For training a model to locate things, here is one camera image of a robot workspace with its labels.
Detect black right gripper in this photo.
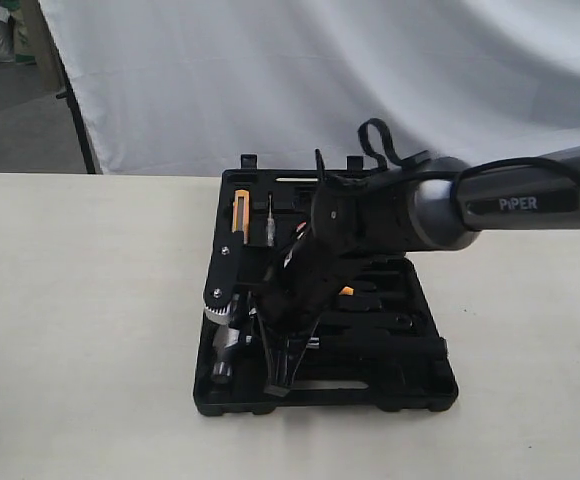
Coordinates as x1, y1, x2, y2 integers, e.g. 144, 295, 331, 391
257, 294, 328, 396

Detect black plastic tool case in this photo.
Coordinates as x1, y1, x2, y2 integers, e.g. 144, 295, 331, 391
193, 154, 458, 416

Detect claw hammer black grip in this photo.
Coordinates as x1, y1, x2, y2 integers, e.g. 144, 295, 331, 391
210, 326, 447, 385

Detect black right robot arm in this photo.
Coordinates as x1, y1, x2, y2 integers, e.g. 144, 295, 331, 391
254, 147, 580, 396

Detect clear voltage tester screwdriver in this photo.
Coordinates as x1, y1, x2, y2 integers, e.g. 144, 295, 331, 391
265, 192, 276, 247

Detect orange utility knife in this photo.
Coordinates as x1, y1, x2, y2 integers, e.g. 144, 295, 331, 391
232, 189, 250, 243

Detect white backdrop cloth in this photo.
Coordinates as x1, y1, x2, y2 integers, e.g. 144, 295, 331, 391
41, 1, 580, 176

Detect black backdrop stand pole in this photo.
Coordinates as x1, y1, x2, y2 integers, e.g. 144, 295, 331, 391
56, 57, 98, 175

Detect wooden partition panel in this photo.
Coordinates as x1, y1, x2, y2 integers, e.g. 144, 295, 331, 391
20, 0, 64, 92

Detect green and tan bag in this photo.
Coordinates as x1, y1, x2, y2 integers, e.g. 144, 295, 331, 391
11, 8, 36, 65

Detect orange handled pliers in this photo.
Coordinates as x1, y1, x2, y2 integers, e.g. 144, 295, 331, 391
339, 286, 355, 296

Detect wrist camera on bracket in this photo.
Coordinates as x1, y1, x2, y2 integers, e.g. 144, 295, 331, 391
203, 231, 262, 329

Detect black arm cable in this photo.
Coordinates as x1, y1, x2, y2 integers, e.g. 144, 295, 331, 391
312, 117, 580, 221

